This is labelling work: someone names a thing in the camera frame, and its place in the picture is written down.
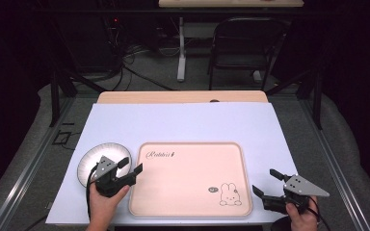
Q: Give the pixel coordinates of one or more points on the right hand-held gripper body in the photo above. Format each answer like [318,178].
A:
[302,187]

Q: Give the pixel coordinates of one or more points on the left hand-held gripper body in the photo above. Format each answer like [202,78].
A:
[106,166]

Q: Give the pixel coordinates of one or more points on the white ribbed plate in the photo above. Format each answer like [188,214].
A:
[88,160]

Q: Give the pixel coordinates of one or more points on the person's right hand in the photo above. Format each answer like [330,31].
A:
[303,216]

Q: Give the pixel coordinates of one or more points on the person's left hand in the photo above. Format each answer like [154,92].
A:
[104,205]

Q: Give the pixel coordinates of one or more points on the pink rabbit print tray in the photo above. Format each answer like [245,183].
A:
[189,179]

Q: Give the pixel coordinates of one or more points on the white table board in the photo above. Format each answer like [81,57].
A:
[179,125]

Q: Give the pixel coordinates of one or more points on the light wooden table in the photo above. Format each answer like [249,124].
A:
[173,96]

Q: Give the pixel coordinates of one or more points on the black metal stand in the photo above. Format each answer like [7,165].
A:
[317,96]
[55,96]

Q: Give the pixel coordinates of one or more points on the black folding chair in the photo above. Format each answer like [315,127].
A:
[247,61]

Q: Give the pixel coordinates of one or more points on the dark computer tower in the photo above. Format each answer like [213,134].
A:
[90,41]

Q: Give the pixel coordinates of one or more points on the white table leg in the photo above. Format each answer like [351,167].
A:
[181,51]

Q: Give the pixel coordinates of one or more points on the wooden background table top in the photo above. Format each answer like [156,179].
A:
[231,3]

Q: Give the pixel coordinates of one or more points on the aluminium frame rail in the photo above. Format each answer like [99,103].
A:
[22,173]
[337,173]

